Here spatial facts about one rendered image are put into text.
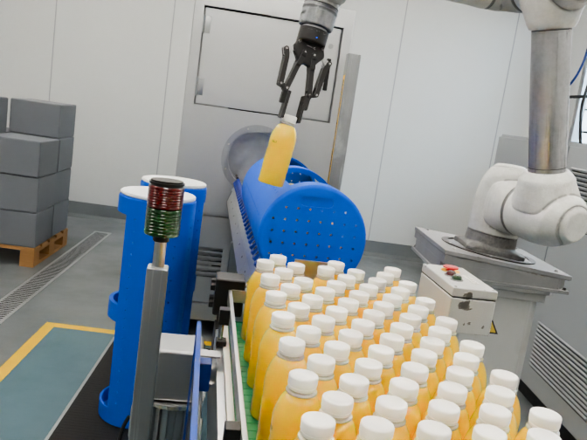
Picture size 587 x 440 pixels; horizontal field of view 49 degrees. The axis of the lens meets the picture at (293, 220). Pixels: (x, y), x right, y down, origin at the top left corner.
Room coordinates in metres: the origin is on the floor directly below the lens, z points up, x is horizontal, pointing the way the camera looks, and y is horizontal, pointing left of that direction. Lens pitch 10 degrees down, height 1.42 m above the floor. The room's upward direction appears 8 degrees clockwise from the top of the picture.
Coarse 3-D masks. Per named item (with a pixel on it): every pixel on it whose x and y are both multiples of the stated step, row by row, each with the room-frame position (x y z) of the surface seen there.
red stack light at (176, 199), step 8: (152, 192) 1.11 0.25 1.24; (160, 192) 1.11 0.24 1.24; (168, 192) 1.11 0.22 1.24; (176, 192) 1.12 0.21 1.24; (152, 200) 1.11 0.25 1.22; (160, 200) 1.11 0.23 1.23; (168, 200) 1.11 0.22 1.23; (176, 200) 1.12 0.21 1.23; (160, 208) 1.11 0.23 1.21; (168, 208) 1.11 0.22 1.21; (176, 208) 1.12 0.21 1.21
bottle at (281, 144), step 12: (276, 132) 1.63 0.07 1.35; (288, 132) 1.62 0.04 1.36; (276, 144) 1.62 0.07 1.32; (288, 144) 1.62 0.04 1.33; (276, 156) 1.61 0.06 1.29; (288, 156) 1.62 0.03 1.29; (264, 168) 1.62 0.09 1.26; (276, 168) 1.61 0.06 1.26; (264, 180) 1.61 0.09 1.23; (276, 180) 1.61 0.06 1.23
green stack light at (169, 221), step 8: (152, 208) 1.12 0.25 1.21; (152, 216) 1.11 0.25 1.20; (160, 216) 1.11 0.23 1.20; (168, 216) 1.11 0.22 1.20; (176, 216) 1.12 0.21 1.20; (144, 224) 1.13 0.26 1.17; (152, 224) 1.11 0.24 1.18; (160, 224) 1.11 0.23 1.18; (168, 224) 1.11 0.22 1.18; (176, 224) 1.12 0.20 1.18; (144, 232) 1.12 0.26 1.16; (152, 232) 1.11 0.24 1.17; (160, 232) 1.11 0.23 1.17; (168, 232) 1.11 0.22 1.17; (176, 232) 1.13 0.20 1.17
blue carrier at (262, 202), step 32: (256, 192) 1.95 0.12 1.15; (288, 192) 1.62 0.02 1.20; (320, 192) 1.63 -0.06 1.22; (256, 224) 1.69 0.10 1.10; (288, 224) 1.62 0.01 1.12; (320, 224) 1.64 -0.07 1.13; (352, 224) 1.65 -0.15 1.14; (288, 256) 1.63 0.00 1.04; (320, 256) 1.64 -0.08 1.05; (352, 256) 1.65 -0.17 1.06
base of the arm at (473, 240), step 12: (468, 228) 1.99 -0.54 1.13; (456, 240) 2.05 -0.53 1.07; (468, 240) 1.96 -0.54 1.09; (480, 240) 1.93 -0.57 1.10; (492, 240) 1.92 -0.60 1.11; (504, 240) 1.92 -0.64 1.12; (516, 240) 1.95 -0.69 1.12; (492, 252) 1.91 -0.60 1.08; (504, 252) 1.91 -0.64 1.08; (516, 252) 1.93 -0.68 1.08
